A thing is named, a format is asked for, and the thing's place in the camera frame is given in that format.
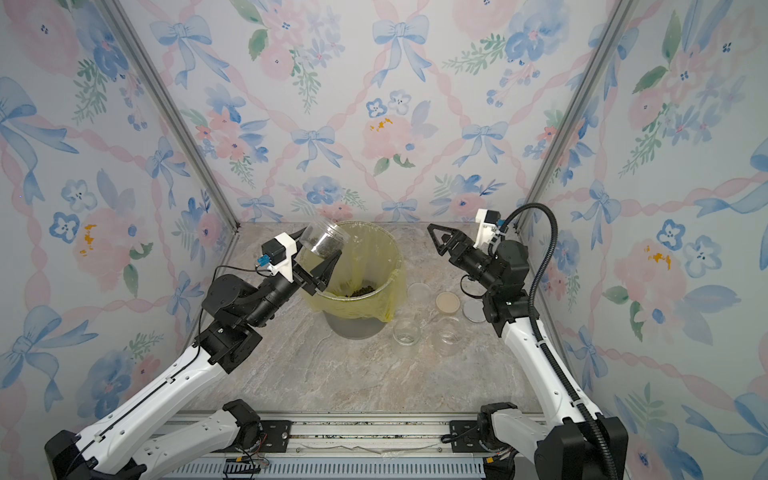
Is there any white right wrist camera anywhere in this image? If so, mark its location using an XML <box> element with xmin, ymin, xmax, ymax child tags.
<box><xmin>474</xmin><ymin>208</ymin><xmax>501</xmax><ymax>251</ymax></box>

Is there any grey mesh trash bin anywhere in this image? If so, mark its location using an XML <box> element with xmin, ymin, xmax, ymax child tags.
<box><xmin>322</xmin><ymin>293</ymin><xmax>386</xmax><ymax>340</ymax></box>

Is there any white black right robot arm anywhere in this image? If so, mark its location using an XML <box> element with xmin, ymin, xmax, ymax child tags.
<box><xmin>427</xmin><ymin>224</ymin><xmax>629</xmax><ymax>479</ymax></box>

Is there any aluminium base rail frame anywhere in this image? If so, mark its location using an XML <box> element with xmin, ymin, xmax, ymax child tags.
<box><xmin>113</xmin><ymin>410</ymin><xmax>631</xmax><ymax>480</ymax></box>

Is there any translucent round container lid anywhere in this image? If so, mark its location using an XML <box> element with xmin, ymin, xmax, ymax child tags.
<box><xmin>407</xmin><ymin>282</ymin><xmax>433</xmax><ymax>306</ymax></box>

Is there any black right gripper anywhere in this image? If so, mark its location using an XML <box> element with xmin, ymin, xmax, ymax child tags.
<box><xmin>432</xmin><ymin>224</ymin><xmax>501</xmax><ymax>297</ymax></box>

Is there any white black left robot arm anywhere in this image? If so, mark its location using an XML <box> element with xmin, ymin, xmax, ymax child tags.
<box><xmin>45</xmin><ymin>253</ymin><xmax>341</xmax><ymax>479</ymax></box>

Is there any beige round jar lid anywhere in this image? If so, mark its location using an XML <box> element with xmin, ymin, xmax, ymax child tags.
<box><xmin>435</xmin><ymin>291</ymin><xmax>461</xmax><ymax>315</ymax></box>

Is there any yellow plastic bin liner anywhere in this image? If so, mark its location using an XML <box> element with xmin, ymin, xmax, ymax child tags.
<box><xmin>302</xmin><ymin>221</ymin><xmax>407</xmax><ymax>324</ymax></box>

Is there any translucent plastic container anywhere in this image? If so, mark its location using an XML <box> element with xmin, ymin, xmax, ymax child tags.
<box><xmin>431</xmin><ymin>316</ymin><xmax>466</xmax><ymax>357</ymax></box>

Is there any glass jar with tea leaves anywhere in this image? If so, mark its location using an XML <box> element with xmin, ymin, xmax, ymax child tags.
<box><xmin>392</xmin><ymin>318</ymin><xmax>422</xmax><ymax>347</ymax></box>

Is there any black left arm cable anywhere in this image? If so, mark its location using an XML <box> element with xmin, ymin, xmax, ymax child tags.
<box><xmin>196</xmin><ymin>263</ymin><xmax>271</xmax><ymax>349</ymax></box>

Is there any small jar with grey lid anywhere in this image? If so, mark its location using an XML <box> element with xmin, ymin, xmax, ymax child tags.
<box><xmin>299</xmin><ymin>216</ymin><xmax>350</xmax><ymax>259</ymax></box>

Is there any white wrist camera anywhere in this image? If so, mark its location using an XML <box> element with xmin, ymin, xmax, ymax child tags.
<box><xmin>474</xmin><ymin>208</ymin><xmax>501</xmax><ymax>251</ymax></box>
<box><xmin>256</xmin><ymin>232</ymin><xmax>298</xmax><ymax>282</ymax></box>

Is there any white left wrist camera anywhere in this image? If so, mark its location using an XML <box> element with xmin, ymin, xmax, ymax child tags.
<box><xmin>256</xmin><ymin>232</ymin><xmax>298</xmax><ymax>282</ymax></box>

